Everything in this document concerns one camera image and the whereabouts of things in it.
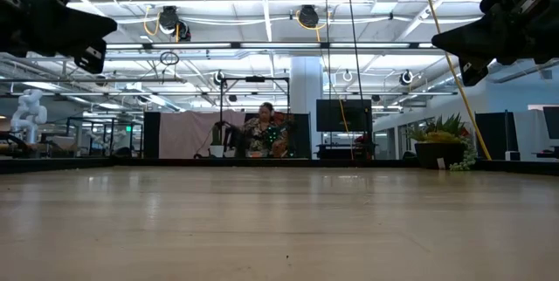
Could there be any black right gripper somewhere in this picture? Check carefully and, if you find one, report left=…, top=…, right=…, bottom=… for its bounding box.
left=431, top=0, right=559, bottom=88

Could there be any black partition panel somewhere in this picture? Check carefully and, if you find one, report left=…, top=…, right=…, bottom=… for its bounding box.
left=474, top=110, right=520, bottom=161

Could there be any potted succulent plant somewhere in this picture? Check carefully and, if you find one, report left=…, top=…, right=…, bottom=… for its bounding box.
left=407, top=113, right=478, bottom=172

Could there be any pink cloth partition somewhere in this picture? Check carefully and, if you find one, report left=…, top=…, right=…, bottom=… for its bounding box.
left=158, top=110, right=246, bottom=160

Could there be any small plant in white pot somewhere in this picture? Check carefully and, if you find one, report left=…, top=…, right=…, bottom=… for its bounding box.
left=208, top=124, right=225, bottom=159

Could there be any person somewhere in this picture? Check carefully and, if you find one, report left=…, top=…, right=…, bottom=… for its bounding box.
left=238, top=101, right=292, bottom=159

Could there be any yellow cable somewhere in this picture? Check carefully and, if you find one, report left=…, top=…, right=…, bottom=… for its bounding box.
left=418, top=0, right=493, bottom=161

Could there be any black ceiling cable reel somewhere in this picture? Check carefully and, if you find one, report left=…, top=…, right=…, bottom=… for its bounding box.
left=156, top=4, right=192, bottom=43
left=297, top=4, right=321, bottom=30

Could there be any black aluminium table frame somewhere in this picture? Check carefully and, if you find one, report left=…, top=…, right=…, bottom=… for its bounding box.
left=0, top=156, right=559, bottom=175

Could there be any black wall monitor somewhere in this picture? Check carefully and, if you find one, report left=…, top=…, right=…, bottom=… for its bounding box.
left=315, top=99, right=374, bottom=134

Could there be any black metal rig frame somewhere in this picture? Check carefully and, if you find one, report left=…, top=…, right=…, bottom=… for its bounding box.
left=217, top=75, right=293, bottom=160

